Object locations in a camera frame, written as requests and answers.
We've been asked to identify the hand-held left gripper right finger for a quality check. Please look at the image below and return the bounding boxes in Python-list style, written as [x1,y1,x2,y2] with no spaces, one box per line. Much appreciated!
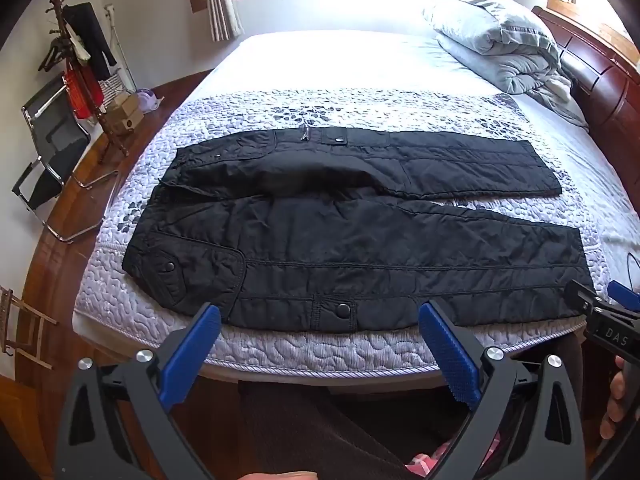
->
[417,300,587,480]

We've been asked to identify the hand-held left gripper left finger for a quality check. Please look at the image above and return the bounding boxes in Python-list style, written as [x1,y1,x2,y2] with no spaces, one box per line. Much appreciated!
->
[55,302,223,480]

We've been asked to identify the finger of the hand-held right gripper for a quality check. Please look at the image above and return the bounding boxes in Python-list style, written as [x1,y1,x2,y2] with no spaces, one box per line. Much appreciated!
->
[565,280,602,317]
[607,280,640,312]

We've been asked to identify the black quilted pants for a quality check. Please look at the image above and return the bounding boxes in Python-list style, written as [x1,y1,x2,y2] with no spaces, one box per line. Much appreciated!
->
[121,127,596,333]

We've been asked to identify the person's right hand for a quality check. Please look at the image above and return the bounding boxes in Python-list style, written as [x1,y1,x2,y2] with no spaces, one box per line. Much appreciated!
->
[599,355,627,442]

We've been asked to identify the pink plaid cloth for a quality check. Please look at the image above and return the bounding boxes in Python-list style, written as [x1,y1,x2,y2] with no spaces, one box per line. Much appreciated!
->
[404,435,502,480]

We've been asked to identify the small wooden stand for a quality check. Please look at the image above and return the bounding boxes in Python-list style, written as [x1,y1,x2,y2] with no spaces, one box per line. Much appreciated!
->
[0,285,59,372]

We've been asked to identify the dark wooden headboard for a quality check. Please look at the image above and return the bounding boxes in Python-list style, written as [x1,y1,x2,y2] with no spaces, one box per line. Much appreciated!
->
[531,6,640,226]

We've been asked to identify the black folding chair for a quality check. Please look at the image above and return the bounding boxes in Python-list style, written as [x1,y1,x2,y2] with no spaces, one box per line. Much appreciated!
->
[12,77,121,245]

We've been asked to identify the wooden coat rack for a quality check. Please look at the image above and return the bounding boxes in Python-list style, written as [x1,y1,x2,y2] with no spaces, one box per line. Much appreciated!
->
[39,0,131,163]

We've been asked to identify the cardboard boxes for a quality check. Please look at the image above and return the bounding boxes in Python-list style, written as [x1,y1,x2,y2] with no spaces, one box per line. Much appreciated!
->
[101,92,146,136]

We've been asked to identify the small purple object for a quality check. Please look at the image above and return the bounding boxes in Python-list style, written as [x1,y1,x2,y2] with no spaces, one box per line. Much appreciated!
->
[137,88,164,114]

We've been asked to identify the folded grey duvet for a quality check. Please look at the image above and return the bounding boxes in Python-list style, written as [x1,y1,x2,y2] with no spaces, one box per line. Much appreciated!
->
[422,0,590,128]

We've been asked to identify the quilted grey bedspread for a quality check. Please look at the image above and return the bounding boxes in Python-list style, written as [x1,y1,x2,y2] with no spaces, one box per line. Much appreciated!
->
[74,87,613,375]

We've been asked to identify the bed with white sheet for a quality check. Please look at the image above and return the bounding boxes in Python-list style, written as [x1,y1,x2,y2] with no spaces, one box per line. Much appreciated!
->
[72,30,640,386]

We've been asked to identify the black hanging garment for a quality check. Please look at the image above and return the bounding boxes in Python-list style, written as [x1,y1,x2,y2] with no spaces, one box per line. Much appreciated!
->
[64,2,119,82]

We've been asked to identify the white curtain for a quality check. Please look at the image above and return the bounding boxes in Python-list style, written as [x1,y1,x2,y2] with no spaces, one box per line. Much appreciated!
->
[204,0,246,43]

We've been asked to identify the white wire drying rack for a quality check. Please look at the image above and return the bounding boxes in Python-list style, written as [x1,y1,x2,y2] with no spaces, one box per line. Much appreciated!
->
[102,4,139,96]

